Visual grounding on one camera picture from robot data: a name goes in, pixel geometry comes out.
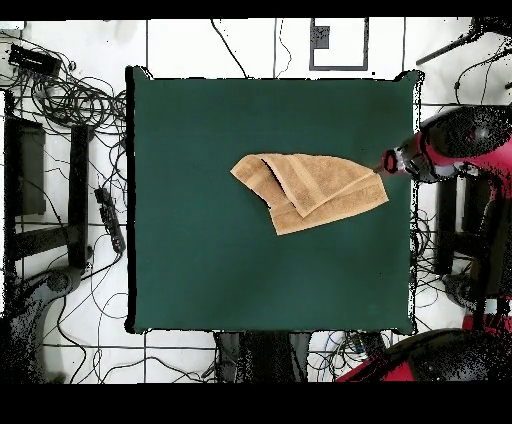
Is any black power brick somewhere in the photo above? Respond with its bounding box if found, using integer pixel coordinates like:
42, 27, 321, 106
353, 331, 388, 357

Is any black flat panel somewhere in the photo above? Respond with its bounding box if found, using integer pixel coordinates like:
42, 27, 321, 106
2, 90, 48, 281

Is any grey chair base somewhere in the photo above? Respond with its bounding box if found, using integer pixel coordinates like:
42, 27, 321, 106
441, 272, 481, 313
7, 265, 85, 384

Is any black power strip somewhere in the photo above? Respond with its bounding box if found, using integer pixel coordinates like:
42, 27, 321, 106
94, 186, 127, 254

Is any black tripod leg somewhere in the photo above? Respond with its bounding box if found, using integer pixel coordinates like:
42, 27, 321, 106
414, 16, 512, 67

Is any black floor cable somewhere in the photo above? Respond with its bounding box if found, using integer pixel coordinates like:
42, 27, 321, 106
210, 18, 251, 80

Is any black electronics box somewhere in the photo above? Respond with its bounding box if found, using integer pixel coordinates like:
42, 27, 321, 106
8, 43, 62, 77

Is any orange terry towel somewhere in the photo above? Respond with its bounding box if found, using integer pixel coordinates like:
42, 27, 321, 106
229, 152, 390, 236

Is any blue and black cable tangle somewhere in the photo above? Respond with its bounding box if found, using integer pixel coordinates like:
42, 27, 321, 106
307, 330, 391, 381

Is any dark green table cloth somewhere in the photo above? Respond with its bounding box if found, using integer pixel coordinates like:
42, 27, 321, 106
125, 65, 425, 335

